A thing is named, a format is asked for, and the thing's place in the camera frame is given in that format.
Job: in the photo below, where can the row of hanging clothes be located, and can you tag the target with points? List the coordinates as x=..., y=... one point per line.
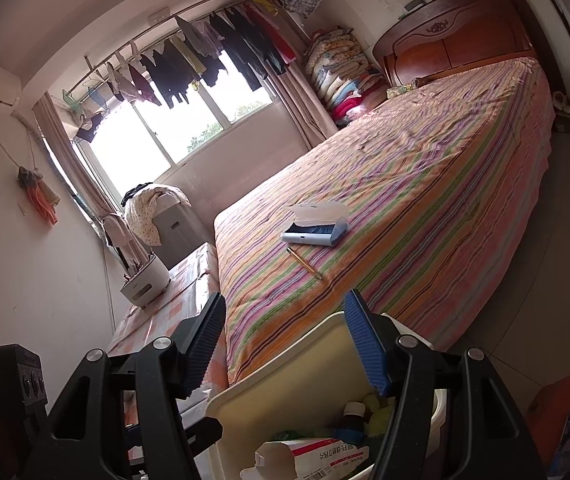
x=205, y=55

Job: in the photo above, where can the wooden headboard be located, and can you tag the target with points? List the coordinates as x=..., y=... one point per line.
x=455, y=30

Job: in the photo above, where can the orange checked tablecloth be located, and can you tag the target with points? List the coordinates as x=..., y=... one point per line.
x=180, y=280

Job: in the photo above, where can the dotted cream cloth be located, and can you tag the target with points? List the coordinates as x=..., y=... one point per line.
x=147, y=210

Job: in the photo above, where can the brown medicine bottle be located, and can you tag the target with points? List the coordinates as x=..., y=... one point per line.
x=350, y=422

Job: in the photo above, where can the white medicine box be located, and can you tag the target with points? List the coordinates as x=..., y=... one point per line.
x=315, y=455

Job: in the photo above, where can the cream plastic bin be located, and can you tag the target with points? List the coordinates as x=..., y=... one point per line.
x=295, y=375

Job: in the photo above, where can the window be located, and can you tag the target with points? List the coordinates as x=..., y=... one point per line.
x=165, y=130

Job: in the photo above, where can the pair of slippers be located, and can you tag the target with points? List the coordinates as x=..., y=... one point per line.
x=564, y=101

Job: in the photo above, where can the white floor appliance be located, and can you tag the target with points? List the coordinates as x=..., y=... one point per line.
x=180, y=232

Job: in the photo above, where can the floral pillow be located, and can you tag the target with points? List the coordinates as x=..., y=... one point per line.
x=405, y=89

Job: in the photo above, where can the yellow pen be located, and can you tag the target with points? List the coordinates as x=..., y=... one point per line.
x=305, y=262

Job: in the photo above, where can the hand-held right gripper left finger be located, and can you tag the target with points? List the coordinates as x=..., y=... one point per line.
x=205, y=347

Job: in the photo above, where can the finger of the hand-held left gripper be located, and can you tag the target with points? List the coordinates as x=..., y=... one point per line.
x=202, y=435

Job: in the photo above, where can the striped bed blanket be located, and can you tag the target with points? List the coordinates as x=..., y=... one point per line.
x=405, y=170

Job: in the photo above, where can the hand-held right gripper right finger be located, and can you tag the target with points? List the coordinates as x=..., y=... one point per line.
x=367, y=347

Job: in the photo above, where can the white utensil holder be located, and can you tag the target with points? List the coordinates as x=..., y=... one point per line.
x=144, y=282

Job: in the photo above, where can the orange hanging cloth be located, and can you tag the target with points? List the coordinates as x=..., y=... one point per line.
x=40, y=195

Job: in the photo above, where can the orange seat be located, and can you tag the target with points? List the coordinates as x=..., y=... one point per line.
x=550, y=395

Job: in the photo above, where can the blue pencil case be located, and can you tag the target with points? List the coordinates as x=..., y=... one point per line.
x=312, y=227

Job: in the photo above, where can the beige curtain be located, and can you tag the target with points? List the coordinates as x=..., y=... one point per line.
x=70, y=160
x=302, y=105

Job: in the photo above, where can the stack of folded quilts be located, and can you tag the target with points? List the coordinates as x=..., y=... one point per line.
x=342, y=75

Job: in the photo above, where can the white hanging hat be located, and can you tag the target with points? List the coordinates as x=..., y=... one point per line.
x=120, y=237

